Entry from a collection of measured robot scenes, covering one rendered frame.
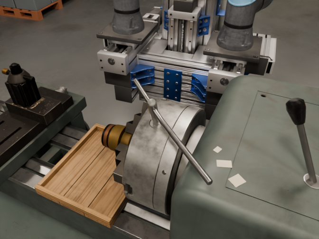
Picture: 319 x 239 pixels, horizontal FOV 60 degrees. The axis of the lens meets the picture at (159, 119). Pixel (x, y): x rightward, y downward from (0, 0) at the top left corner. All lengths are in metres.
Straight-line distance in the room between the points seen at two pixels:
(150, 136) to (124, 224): 0.36
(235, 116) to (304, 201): 0.24
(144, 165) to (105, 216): 0.29
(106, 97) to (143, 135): 2.24
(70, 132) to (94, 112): 1.48
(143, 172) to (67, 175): 0.44
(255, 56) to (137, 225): 0.77
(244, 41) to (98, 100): 1.95
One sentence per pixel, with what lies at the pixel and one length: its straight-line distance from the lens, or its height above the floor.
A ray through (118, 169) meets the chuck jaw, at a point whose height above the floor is 1.10.
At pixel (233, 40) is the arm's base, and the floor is 1.20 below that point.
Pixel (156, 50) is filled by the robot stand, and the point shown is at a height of 1.07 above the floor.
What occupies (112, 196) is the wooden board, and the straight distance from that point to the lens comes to 0.98.
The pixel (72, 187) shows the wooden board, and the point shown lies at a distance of 1.03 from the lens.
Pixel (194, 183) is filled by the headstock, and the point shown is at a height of 1.25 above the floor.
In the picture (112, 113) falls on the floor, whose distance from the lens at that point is 2.69.
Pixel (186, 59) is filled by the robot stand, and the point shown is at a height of 1.07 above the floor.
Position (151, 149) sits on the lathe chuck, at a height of 1.20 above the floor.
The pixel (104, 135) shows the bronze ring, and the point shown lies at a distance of 0.86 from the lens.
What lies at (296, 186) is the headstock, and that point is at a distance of 0.59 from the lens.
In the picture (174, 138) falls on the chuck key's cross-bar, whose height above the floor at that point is 1.30.
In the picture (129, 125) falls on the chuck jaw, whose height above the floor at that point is 1.14.
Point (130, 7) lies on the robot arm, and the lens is 1.29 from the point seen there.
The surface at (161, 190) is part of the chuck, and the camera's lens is 0.68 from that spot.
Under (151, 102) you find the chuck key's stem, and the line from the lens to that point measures 0.62.
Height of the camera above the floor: 1.69
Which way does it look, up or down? 41 degrees down
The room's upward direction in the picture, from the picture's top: straight up
